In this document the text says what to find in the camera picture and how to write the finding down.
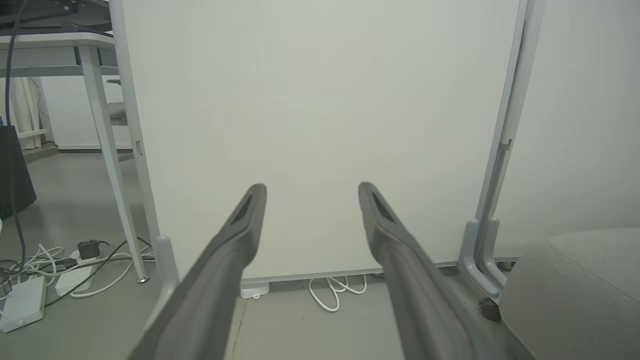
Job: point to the white power strip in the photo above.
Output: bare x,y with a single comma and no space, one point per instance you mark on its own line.
75,280

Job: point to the black power adapter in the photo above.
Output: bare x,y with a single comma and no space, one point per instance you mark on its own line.
89,248

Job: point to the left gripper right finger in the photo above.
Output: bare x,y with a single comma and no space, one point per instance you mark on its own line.
415,300

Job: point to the black desk equipment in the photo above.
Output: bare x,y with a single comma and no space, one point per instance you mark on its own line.
50,12

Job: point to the white partition panel grey frame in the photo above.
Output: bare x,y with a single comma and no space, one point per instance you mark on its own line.
320,100
590,125

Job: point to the white flat box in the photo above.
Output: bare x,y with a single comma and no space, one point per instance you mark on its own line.
22,305

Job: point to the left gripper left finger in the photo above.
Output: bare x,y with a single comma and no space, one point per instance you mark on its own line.
220,270

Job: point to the small white floor box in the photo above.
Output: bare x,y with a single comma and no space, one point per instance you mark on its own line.
254,289

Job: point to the white table grey legs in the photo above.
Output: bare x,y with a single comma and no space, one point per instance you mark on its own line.
105,125

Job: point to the grey office chair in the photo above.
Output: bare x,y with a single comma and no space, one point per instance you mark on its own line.
117,112

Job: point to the grey fabric seat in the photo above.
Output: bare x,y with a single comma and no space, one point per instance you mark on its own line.
575,300

